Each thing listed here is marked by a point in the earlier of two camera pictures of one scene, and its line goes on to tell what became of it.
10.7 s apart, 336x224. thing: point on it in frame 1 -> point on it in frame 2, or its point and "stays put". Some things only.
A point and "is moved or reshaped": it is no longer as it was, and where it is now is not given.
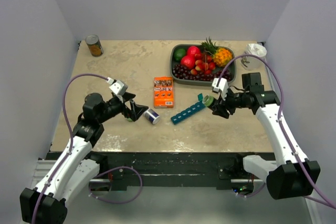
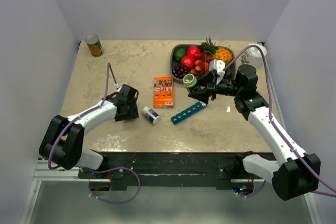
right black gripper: [231, 110] -> [210, 89]
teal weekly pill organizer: [199, 106] stays put
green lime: [179, 54] stays put
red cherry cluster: [203, 63] stays put
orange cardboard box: [164, 92] stays put
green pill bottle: [208, 100] is moved or reshaped
